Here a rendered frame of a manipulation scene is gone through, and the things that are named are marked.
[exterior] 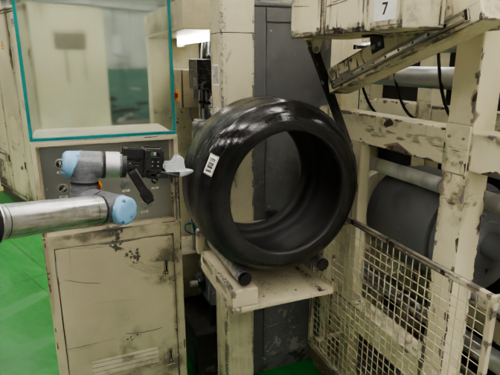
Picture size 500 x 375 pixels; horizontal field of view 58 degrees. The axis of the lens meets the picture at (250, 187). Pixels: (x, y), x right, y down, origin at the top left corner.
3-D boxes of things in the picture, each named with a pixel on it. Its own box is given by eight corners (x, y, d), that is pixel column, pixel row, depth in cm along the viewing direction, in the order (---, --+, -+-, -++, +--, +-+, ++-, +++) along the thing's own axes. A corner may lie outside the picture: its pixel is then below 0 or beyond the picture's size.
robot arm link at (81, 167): (62, 178, 128) (62, 148, 126) (103, 178, 132) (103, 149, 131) (62, 183, 121) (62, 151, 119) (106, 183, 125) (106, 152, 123)
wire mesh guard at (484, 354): (306, 343, 211) (312, 199, 192) (310, 342, 211) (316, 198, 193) (459, 516, 130) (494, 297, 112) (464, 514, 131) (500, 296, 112)
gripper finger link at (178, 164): (196, 157, 134) (165, 156, 130) (195, 177, 135) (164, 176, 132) (193, 155, 137) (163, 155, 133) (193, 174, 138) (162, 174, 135)
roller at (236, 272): (219, 236, 174) (215, 247, 175) (209, 233, 172) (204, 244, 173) (254, 274, 143) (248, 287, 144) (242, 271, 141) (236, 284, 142)
